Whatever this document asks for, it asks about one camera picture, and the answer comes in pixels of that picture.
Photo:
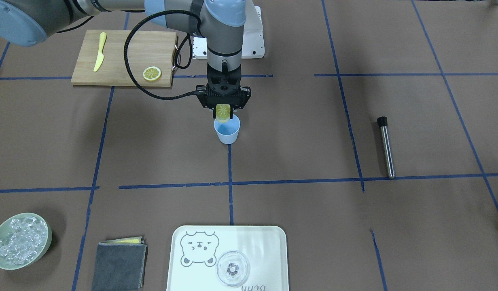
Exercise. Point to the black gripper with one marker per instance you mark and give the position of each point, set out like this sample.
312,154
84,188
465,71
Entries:
246,98

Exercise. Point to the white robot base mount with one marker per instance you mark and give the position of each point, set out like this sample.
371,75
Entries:
253,38

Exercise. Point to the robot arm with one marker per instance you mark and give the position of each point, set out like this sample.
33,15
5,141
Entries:
220,22

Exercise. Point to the light blue paper cup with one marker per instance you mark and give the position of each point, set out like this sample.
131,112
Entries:
228,132

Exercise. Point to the grey folded cloth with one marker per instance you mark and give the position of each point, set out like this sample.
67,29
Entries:
120,265

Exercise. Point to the yellow plastic knife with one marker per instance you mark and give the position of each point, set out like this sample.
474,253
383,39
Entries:
100,54

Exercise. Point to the white bear serving tray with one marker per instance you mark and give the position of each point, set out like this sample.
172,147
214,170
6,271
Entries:
196,249

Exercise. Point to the green bowl of ice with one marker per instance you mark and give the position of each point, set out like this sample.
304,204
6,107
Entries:
24,239

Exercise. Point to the steel muddler black tip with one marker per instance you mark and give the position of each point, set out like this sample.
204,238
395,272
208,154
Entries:
388,157

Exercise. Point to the picked lemon slice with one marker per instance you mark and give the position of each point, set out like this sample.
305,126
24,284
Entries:
223,113

